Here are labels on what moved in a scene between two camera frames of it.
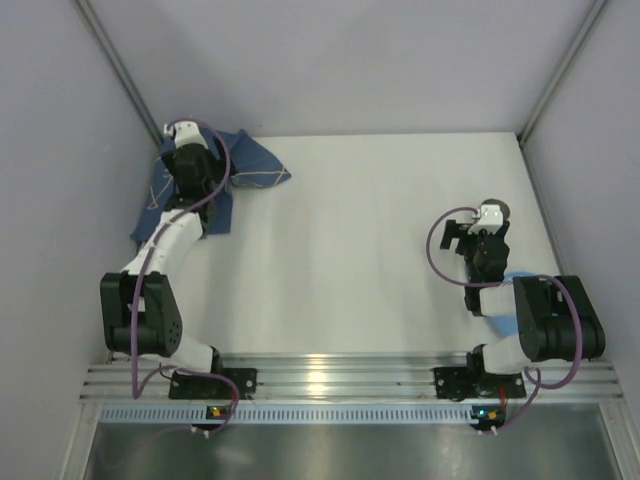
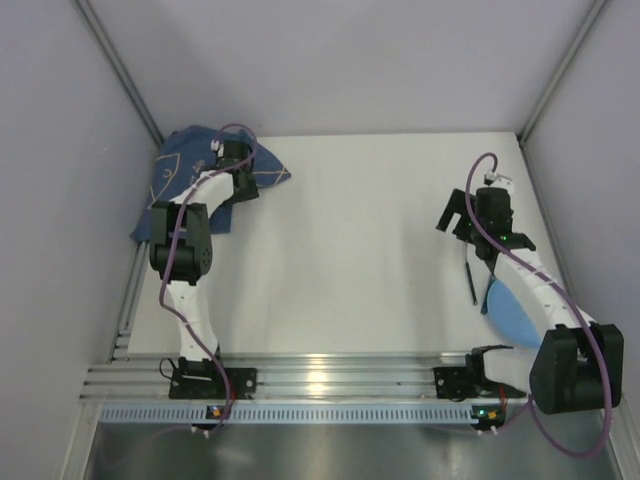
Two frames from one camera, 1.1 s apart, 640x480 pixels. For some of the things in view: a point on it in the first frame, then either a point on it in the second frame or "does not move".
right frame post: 561,70 does not move
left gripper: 189,151 -> 247,185
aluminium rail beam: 358,377 does not move
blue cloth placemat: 244,163 does not move
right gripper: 465,238 -> 461,228
